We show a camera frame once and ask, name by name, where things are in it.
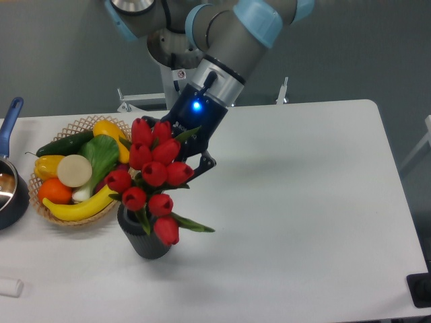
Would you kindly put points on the red tulip bouquet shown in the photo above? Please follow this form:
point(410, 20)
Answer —
point(146, 209)

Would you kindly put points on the white metal base frame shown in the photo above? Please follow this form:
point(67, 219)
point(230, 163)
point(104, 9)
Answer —
point(157, 101)

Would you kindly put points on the beige round disc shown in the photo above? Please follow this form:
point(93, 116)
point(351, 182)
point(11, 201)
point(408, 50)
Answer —
point(74, 171)

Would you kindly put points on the green bok choy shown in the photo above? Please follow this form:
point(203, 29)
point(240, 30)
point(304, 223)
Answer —
point(102, 152)

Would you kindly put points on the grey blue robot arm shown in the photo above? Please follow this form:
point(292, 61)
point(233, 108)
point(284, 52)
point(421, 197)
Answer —
point(206, 51)

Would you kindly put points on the white cylinder object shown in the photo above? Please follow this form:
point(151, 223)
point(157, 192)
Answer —
point(11, 287)

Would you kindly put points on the white furniture piece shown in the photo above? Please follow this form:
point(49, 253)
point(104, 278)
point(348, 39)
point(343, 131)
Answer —
point(418, 153)

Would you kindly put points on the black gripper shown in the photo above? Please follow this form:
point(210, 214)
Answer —
point(192, 110)

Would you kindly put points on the yellow bell pepper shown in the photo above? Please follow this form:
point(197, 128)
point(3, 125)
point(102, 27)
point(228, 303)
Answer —
point(45, 167)

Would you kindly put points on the yellow squash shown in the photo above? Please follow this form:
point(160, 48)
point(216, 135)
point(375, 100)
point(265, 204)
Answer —
point(106, 127)

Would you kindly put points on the green cucumber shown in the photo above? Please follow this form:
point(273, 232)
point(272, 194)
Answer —
point(65, 146)

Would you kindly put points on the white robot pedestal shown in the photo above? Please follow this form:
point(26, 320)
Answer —
point(177, 59)

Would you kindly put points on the blue handled saucepan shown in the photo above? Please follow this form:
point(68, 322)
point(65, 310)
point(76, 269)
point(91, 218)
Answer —
point(14, 191)

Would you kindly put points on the dark grey ribbed vase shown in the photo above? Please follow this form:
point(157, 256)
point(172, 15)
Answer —
point(147, 246)

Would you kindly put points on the yellow banana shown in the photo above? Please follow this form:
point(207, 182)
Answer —
point(83, 210)

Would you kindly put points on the orange fruit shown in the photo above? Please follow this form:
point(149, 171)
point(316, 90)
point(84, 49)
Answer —
point(55, 191)

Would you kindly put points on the black device at table edge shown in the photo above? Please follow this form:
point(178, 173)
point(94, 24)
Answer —
point(419, 288)

